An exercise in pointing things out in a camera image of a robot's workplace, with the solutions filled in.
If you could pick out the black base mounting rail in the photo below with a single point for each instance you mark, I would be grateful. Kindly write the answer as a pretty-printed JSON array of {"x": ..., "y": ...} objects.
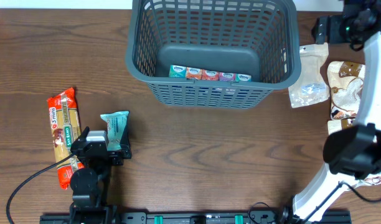
[{"x": 259, "y": 216}]

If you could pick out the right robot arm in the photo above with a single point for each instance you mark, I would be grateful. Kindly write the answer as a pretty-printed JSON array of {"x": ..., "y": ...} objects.
[{"x": 352, "y": 154}]

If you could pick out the orange spaghetti pasta packet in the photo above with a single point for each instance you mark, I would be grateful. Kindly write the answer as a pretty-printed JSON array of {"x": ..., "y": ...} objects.
[{"x": 65, "y": 129}]

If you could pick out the multicolour Kleenex tissue multipack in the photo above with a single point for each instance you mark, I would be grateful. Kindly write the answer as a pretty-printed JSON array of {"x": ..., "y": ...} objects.
[{"x": 191, "y": 73}]

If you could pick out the brown white mushroom pouch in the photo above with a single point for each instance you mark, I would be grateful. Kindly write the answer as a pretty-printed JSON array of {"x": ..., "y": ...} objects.
[{"x": 340, "y": 124}]

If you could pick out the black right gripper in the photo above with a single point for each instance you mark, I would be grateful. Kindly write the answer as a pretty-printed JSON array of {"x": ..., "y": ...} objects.
[{"x": 319, "y": 30}]

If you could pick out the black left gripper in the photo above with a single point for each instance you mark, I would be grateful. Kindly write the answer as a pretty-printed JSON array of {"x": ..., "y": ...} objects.
[{"x": 118, "y": 159}]

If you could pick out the brown white coconut pouch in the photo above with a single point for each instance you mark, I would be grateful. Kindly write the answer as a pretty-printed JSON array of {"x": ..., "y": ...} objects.
[{"x": 346, "y": 80}]

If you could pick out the teal snack bar wrapper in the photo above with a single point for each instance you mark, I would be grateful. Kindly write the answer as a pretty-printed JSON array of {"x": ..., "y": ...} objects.
[{"x": 116, "y": 123}]

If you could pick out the pale beige resealable pouch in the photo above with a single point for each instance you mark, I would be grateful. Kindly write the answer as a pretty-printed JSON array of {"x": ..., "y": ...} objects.
[{"x": 310, "y": 87}]

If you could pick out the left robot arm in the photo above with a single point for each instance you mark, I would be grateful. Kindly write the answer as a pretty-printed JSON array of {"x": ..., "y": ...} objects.
[{"x": 90, "y": 192}]

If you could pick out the grey plastic mesh basket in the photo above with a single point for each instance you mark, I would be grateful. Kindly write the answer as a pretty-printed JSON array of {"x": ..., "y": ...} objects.
[{"x": 257, "y": 38}]

